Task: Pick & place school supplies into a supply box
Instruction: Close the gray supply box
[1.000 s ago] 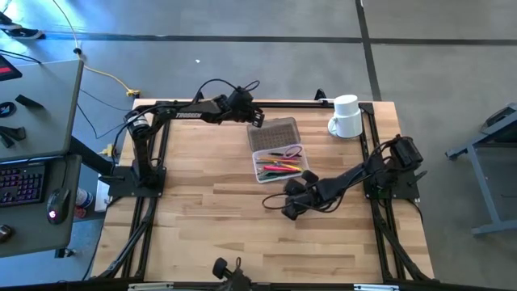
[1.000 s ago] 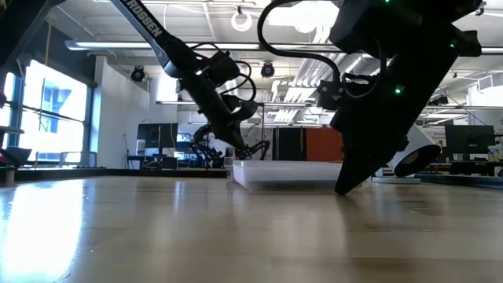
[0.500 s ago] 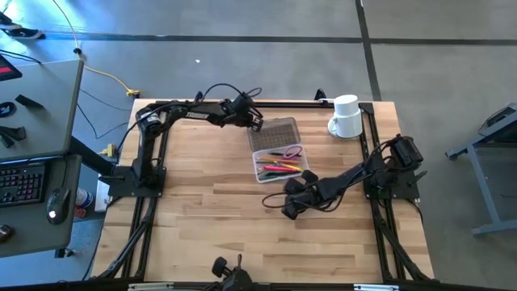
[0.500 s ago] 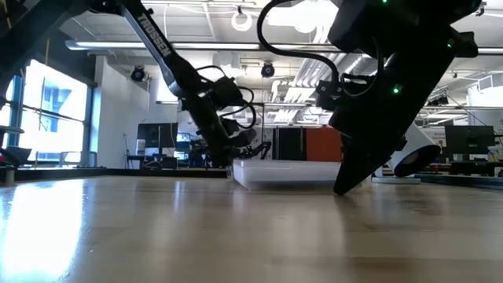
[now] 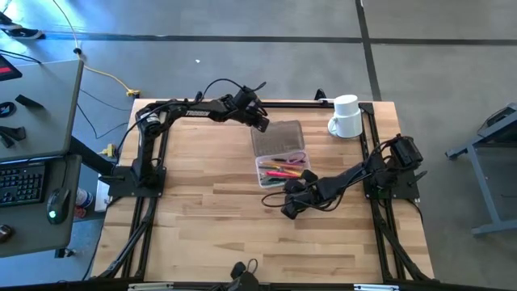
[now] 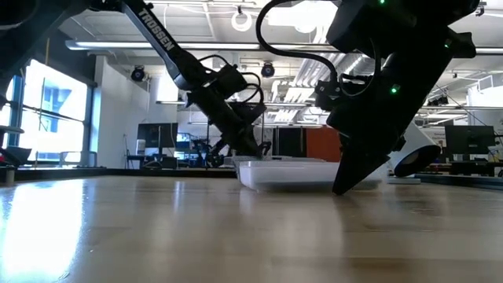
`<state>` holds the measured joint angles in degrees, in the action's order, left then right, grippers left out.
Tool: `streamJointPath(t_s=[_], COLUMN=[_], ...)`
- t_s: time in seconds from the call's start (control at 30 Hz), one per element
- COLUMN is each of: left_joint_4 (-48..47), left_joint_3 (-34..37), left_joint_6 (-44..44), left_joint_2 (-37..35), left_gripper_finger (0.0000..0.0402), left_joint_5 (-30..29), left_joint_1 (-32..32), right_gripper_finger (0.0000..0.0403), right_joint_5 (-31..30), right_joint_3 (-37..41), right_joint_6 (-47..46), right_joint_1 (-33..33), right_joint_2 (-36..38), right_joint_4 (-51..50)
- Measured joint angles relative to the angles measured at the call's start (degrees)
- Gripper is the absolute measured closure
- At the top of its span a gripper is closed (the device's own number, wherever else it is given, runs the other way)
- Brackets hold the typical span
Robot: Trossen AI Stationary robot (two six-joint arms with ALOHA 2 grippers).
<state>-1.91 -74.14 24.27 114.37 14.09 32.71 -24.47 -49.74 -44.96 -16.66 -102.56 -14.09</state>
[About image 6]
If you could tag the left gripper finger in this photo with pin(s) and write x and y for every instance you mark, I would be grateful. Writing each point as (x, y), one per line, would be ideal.
(245, 143)

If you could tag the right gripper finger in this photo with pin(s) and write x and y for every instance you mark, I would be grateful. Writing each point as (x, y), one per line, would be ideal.
(357, 165)

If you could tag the clear plastic supply box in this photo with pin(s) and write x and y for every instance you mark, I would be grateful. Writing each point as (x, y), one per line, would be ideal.
(287, 177)

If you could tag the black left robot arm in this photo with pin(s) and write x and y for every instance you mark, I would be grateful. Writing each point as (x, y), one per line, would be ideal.
(157, 31)

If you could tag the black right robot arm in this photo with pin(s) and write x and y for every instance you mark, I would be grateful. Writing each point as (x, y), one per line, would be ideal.
(393, 19)

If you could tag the orange partition panel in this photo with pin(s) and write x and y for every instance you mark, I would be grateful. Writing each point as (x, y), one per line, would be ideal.
(322, 143)

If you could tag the white mug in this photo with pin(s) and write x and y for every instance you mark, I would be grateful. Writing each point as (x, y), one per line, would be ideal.
(420, 151)

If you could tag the black computer monitor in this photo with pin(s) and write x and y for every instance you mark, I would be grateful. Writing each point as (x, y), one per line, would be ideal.
(469, 139)
(157, 135)

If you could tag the white ceiling ducts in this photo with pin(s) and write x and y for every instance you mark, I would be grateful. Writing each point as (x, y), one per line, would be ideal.
(294, 96)

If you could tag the long ceiling light strip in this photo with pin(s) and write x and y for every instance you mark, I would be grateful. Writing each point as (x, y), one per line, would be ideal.
(118, 45)

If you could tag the large bright window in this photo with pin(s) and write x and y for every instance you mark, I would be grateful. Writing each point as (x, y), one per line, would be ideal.
(55, 118)

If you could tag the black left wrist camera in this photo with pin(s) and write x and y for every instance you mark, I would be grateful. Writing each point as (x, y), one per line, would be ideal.
(232, 80)

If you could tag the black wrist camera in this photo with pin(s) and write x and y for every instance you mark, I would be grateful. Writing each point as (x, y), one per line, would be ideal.
(232, 80)
(328, 96)

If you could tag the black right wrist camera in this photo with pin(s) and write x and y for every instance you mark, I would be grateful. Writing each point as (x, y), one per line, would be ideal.
(328, 96)

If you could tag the black ceiling camera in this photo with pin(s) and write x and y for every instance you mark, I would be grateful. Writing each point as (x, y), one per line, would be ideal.
(138, 74)
(267, 70)

